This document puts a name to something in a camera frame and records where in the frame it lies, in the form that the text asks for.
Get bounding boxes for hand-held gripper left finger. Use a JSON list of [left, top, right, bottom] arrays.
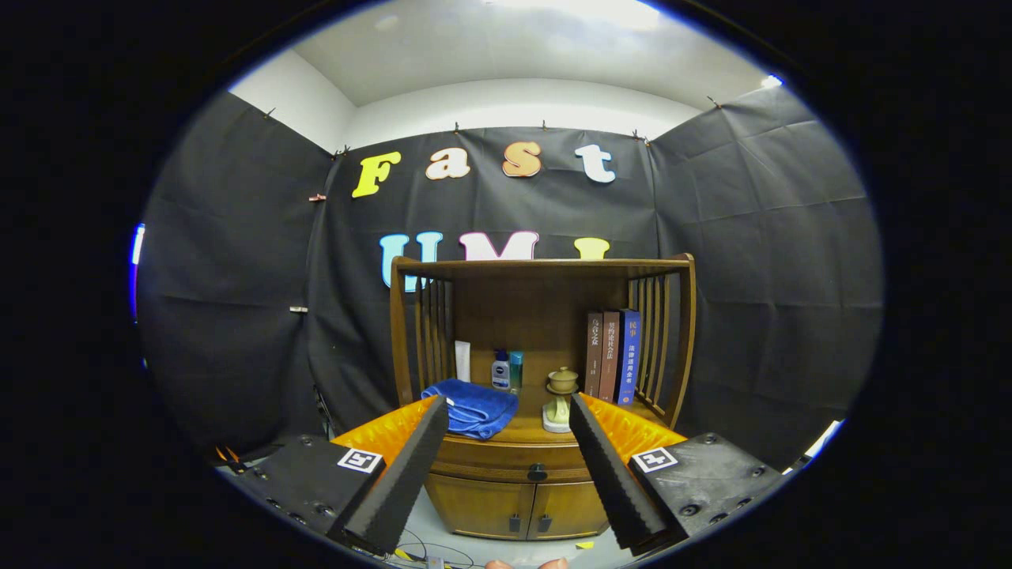
[[224, 395, 450, 556]]

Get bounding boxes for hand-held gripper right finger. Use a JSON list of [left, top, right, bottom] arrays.
[[569, 393, 791, 552]]

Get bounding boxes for pale green figurine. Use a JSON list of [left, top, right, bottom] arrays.
[[542, 393, 573, 434]]

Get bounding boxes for wooden drawer with black knob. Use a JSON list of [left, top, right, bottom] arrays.
[[433, 436, 591, 484]]

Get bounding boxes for wooden cabinet door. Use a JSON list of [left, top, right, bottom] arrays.
[[425, 473, 536, 541], [528, 479, 610, 541]]

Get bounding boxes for wooden countertop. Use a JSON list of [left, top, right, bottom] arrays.
[[419, 386, 669, 445]]

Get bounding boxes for brown wooden cabinet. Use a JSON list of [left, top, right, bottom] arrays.
[[390, 253, 697, 542]]

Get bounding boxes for folded blue towel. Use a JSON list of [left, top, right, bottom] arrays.
[[421, 379, 519, 440]]

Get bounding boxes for reddish brown book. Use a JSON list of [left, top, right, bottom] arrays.
[[599, 310, 621, 403]]

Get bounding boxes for dark brown book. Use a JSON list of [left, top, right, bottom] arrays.
[[585, 311, 604, 398]]

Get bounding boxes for blue book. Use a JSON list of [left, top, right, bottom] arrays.
[[617, 308, 642, 407]]

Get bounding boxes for white panel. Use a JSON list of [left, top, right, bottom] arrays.
[[783, 419, 845, 475]]

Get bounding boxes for black backdrop cloth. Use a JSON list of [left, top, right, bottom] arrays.
[[136, 85, 882, 467]]

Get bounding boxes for thin cables on floor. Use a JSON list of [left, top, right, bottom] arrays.
[[395, 531, 475, 569]]

